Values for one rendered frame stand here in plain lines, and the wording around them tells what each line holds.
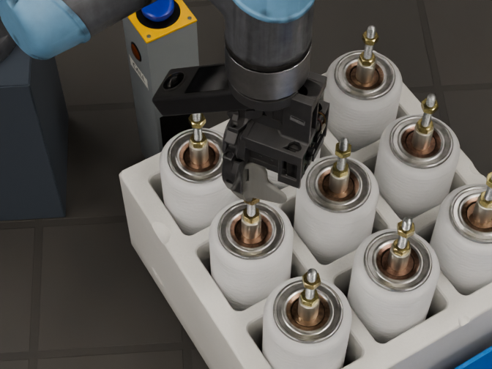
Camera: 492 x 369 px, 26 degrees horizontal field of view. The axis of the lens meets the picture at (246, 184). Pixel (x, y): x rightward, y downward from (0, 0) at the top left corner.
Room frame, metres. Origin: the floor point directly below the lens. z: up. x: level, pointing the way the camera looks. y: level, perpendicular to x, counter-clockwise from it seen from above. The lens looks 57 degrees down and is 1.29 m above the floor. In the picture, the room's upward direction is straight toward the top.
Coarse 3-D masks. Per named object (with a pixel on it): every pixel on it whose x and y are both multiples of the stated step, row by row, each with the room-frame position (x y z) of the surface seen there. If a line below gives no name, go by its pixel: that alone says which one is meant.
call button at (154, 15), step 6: (162, 0) 0.89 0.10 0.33; (168, 0) 0.89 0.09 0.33; (150, 6) 0.88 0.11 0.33; (156, 6) 0.88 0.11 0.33; (162, 6) 0.88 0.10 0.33; (168, 6) 0.88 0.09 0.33; (144, 12) 0.87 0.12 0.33; (150, 12) 0.87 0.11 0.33; (156, 12) 0.87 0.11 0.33; (162, 12) 0.87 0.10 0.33; (168, 12) 0.87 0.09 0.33; (150, 18) 0.86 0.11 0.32; (156, 18) 0.86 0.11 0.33; (162, 18) 0.86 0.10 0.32
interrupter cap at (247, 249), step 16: (240, 208) 0.64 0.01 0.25; (272, 208) 0.64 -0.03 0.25; (224, 224) 0.62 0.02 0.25; (240, 224) 0.62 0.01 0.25; (272, 224) 0.62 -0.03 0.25; (224, 240) 0.60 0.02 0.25; (240, 240) 0.60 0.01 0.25; (256, 240) 0.60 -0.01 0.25; (272, 240) 0.60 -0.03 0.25; (240, 256) 0.58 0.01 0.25; (256, 256) 0.58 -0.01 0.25
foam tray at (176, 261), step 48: (144, 192) 0.71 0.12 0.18; (288, 192) 0.71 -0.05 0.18; (144, 240) 0.69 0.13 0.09; (192, 240) 0.64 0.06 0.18; (192, 288) 0.58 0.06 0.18; (480, 288) 0.58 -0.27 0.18; (192, 336) 0.59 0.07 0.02; (240, 336) 0.51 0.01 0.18; (432, 336) 0.51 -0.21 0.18; (480, 336) 0.55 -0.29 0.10
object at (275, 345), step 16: (336, 288) 0.54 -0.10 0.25; (272, 304) 0.52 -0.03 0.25; (272, 320) 0.50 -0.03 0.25; (272, 336) 0.48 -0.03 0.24; (336, 336) 0.48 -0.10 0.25; (272, 352) 0.48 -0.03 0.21; (288, 352) 0.47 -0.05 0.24; (304, 352) 0.47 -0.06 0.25; (320, 352) 0.47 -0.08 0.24; (336, 352) 0.47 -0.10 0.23; (272, 368) 0.48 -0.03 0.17; (288, 368) 0.47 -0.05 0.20; (304, 368) 0.46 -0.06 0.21; (320, 368) 0.47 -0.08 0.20; (336, 368) 0.48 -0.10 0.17
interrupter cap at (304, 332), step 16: (288, 288) 0.54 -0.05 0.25; (304, 288) 0.54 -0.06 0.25; (320, 288) 0.54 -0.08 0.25; (288, 304) 0.52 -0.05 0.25; (320, 304) 0.52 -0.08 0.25; (336, 304) 0.52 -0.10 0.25; (288, 320) 0.50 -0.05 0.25; (304, 320) 0.50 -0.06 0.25; (320, 320) 0.50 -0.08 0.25; (336, 320) 0.50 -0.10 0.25; (288, 336) 0.48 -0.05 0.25; (304, 336) 0.48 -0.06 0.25; (320, 336) 0.48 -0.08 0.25
